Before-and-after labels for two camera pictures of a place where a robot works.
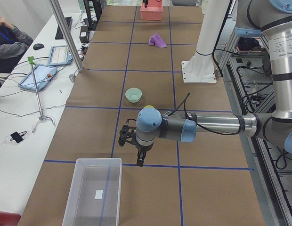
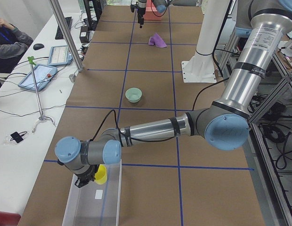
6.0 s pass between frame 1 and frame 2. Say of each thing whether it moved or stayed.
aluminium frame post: stayed
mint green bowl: stayed
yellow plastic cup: moved
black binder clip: stayed
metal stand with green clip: stayed
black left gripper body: moved
